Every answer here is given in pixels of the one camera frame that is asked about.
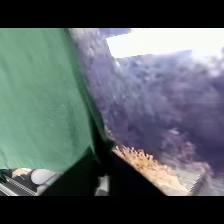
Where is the dark green garment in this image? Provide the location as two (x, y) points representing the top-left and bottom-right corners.
(0, 28), (113, 173)

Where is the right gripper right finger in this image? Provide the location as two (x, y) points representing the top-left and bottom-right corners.
(107, 150), (167, 197)

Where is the silver frame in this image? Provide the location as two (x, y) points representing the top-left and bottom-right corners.
(0, 175), (38, 197)

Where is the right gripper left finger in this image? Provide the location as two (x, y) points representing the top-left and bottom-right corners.
(42, 155), (102, 197)

